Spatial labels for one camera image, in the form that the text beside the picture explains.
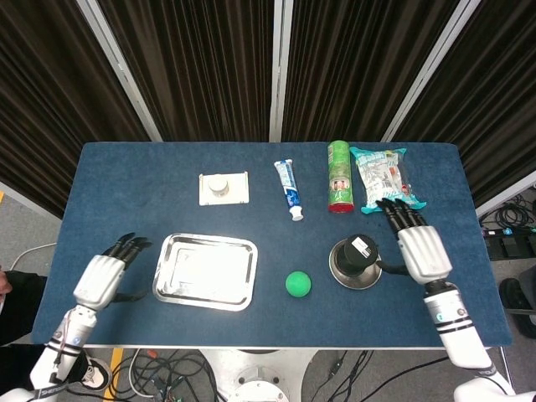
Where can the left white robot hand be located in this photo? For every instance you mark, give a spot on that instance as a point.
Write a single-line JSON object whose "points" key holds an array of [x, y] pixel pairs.
{"points": [[98, 280]]}

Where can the small white jar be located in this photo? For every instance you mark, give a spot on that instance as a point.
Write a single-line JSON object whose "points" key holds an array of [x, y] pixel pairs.
{"points": [[218, 186]]}

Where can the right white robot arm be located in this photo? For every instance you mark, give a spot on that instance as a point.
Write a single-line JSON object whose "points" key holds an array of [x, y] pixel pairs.
{"points": [[460, 335]]}

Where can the black cylindrical jar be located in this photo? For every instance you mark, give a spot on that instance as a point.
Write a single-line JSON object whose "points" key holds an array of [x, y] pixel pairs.
{"points": [[356, 255]]}

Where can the black power strip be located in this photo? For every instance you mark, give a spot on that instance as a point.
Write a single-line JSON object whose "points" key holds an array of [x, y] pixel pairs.
{"points": [[506, 231]]}

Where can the white sneaker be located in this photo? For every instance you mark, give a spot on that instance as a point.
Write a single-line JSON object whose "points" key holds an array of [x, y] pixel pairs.
{"points": [[98, 374]]}

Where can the blue felt table cover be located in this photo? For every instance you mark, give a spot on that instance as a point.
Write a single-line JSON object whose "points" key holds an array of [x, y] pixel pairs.
{"points": [[293, 326]]}

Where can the teal snack bag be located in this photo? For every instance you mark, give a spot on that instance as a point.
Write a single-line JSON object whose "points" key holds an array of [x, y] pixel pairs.
{"points": [[383, 180]]}

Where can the blue white toothpaste tube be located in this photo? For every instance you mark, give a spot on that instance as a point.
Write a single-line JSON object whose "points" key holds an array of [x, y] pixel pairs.
{"points": [[289, 188]]}

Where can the rectangular steel tray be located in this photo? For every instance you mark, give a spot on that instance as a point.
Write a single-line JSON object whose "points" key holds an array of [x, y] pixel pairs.
{"points": [[205, 272]]}

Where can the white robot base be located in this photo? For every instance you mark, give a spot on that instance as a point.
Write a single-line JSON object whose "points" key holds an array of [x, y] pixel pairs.
{"points": [[255, 377]]}

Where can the white square plastic base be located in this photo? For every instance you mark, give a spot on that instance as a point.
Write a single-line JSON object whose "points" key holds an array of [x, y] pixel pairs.
{"points": [[239, 197]]}

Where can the dark brown pleated curtain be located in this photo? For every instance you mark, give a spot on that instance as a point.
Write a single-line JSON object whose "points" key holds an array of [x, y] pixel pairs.
{"points": [[494, 109], [50, 104], [201, 71], [356, 67]]}

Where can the white partition post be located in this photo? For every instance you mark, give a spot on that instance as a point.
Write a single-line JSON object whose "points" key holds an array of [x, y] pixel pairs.
{"points": [[506, 193], [431, 71], [119, 67], [278, 71], [29, 201]]}

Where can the green chips can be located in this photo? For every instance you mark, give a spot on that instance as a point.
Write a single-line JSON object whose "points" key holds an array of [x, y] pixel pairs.
{"points": [[340, 176]]}

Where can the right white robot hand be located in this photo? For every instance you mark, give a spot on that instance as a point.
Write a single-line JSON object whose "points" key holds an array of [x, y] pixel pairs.
{"points": [[423, 255]]}

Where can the green ball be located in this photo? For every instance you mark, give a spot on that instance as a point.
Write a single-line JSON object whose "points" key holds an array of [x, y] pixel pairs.
{"points": [[298, 284]]}

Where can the round steel plate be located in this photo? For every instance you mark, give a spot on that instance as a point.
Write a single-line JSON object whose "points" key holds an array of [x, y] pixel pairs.
{"points": [[360, 282]]}

